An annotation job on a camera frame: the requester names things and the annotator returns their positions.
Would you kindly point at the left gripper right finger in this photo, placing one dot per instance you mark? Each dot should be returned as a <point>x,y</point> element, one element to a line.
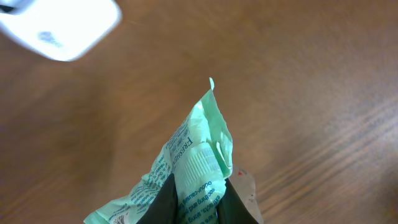
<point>231,209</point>

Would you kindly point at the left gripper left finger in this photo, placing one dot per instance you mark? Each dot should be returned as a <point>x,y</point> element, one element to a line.
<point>163,210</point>

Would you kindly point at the beige oats pouch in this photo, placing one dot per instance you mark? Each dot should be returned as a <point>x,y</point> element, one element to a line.
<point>244,184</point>

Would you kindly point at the mint green wipes packet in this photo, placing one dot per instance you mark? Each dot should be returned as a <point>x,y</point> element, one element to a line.
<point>199,155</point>

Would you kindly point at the white barcode scanner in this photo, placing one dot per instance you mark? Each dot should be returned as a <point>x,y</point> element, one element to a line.
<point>62,30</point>

